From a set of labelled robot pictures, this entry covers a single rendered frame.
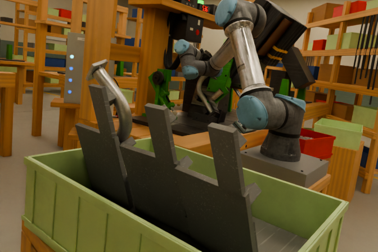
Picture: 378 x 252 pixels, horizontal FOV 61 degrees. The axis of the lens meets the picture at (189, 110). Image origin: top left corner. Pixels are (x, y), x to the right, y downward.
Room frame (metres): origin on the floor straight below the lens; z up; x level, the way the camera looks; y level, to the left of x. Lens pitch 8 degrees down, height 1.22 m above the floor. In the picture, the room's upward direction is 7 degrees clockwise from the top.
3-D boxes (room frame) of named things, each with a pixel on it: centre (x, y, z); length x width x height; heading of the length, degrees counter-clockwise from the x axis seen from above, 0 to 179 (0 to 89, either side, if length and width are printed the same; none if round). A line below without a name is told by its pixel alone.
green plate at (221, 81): (1.91, -0.17, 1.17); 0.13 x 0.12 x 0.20; 145
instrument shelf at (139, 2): (2.15, 0.05, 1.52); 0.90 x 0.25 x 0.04; 145
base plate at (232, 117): (2.00, -0.16, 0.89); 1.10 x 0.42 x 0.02; 145
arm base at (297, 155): (1.20, -0.37, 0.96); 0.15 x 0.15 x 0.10
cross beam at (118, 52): (2.22, 0.14, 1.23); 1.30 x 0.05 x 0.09; 145
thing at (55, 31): (9.11, 3.53, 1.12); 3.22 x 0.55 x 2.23; 146
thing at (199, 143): (1.84, -0.39, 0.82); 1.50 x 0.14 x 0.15; 145
